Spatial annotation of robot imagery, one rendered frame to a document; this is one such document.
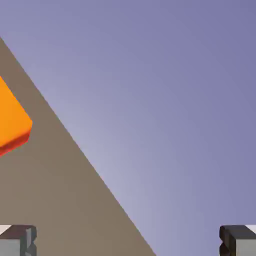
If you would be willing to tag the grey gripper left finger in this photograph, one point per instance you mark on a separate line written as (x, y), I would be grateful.
(18, 242)

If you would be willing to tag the large orange box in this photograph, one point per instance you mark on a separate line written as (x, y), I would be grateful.
(12, 118)

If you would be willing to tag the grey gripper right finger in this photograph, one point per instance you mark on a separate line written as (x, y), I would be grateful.
(238, 242)

